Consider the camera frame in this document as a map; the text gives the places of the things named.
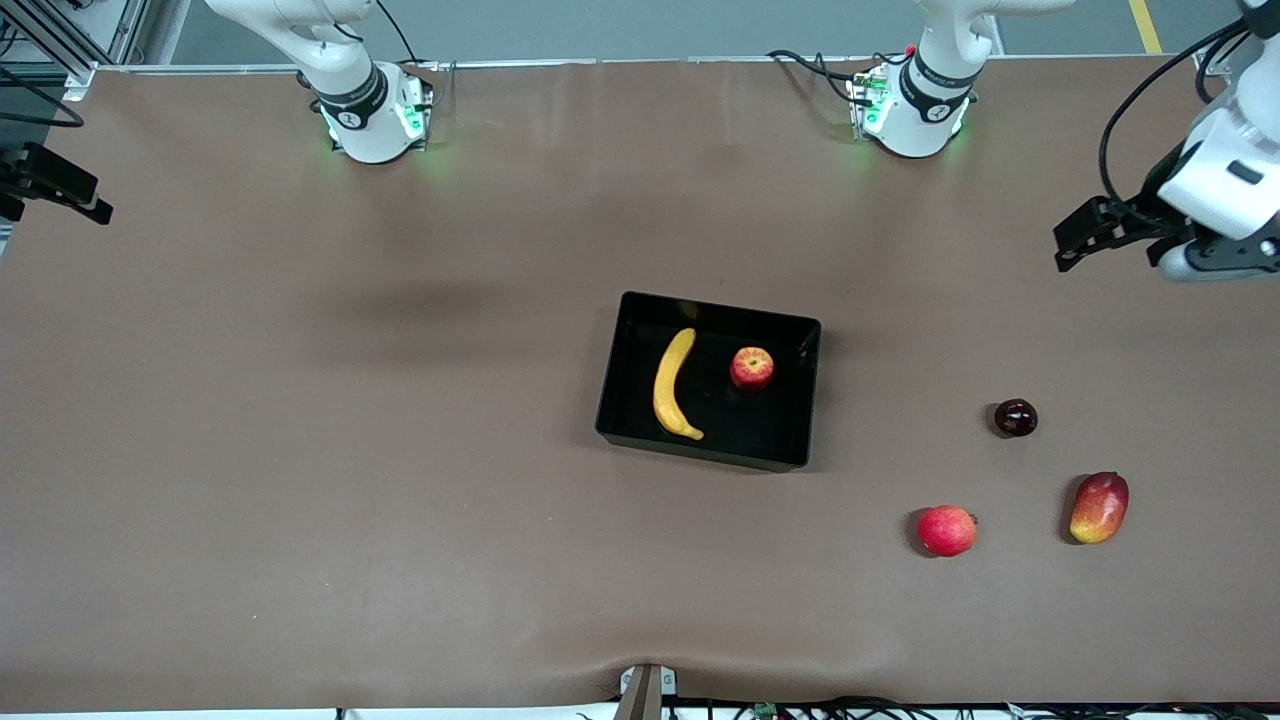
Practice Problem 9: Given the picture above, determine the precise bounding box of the red yellow apple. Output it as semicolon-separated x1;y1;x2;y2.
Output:
729;346;776;392

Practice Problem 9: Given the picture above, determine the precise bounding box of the black plastic box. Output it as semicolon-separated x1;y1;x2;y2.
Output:
595;291;823;473

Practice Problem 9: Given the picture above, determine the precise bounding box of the yellow banana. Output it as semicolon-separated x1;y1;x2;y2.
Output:
653;328;705;442

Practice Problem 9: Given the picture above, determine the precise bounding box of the red yellow mango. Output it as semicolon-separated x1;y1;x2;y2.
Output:
1069;471;1130;545

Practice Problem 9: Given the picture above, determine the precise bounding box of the red round apple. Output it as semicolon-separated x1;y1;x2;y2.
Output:
917;505;979;558

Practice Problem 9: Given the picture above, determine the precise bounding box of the brown table mat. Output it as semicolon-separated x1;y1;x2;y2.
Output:
0;55;1280;713

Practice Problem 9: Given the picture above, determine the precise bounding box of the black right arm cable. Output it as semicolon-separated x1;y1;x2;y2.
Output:
0;64;86;130

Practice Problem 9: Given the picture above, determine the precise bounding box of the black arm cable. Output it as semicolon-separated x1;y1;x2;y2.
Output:
0;64;86;130
1098;18;1253;206

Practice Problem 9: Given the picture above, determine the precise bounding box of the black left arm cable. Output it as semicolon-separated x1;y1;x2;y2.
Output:
1098;18;1253;206

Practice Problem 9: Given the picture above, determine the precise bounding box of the black base cable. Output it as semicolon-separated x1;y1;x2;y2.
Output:
767;49;873;107
375;0;423;67

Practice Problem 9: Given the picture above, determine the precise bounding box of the silver table edge rail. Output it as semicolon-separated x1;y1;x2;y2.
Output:
95;54;1201;73

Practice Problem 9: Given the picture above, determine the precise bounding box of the metal camera bracket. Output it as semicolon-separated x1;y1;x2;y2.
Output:
619;664;677;720

